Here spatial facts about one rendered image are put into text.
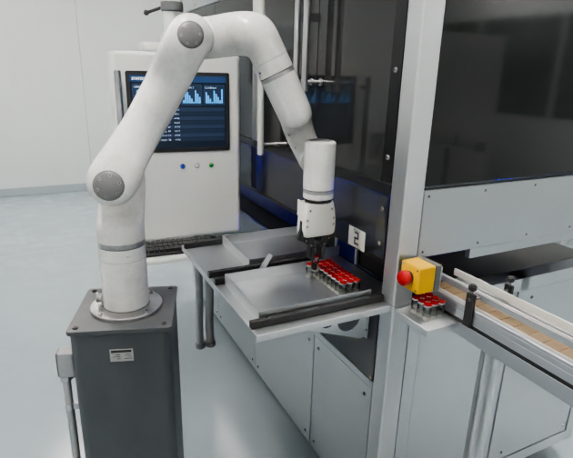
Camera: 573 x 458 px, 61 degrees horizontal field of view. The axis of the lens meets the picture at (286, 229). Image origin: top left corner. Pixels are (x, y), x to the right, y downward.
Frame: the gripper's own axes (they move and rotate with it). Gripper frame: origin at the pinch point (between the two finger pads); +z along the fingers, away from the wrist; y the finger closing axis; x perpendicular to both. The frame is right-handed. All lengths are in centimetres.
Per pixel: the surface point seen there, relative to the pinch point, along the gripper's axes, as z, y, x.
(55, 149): 46, 56, -538
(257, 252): 12.1, 2.7, -35.8
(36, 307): 100, 83, -212
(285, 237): 12.1, -13.1, -46.5
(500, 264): 15, -74, 3
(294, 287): 12.1, 4.3, -4.3
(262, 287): 12.1, 13.0, -7.9
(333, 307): 10.9, 1.7, 13.5
